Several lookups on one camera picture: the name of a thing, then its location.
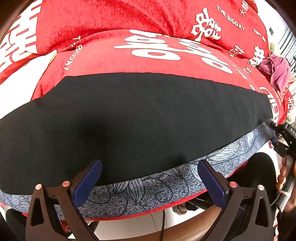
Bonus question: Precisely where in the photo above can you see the black pants with grey waistband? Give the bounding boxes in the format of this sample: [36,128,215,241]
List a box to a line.
[1,73,273,219]

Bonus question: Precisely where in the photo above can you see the purple crumpled cloth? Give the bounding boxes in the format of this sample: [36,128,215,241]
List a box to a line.
[257,54,294,92]

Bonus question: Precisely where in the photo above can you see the red sofa cover with characters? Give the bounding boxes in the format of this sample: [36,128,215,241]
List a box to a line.
[0,0,296,222]

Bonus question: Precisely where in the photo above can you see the white cloth sheet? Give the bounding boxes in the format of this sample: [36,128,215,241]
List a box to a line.
[0,50,57,118]

